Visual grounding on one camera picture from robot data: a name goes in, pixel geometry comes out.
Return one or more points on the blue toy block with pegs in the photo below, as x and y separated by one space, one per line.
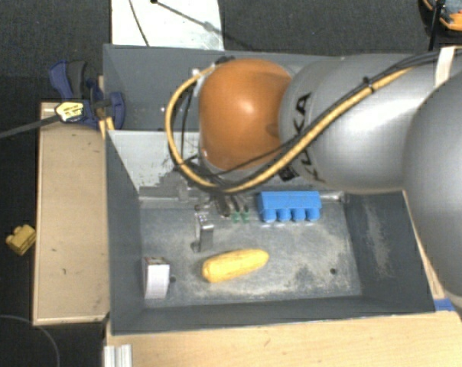
288 203

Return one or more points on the yellow toy corn cob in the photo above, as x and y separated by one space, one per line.
235 265

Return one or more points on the black cylinder on white bracket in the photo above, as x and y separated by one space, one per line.
289 174

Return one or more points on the grey metal bin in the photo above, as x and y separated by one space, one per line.
300 251

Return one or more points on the pale wood board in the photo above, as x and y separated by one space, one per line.
72 220

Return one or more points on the small white box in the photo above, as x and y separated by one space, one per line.
156 279

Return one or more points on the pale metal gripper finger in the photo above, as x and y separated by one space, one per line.
207 237
197 228

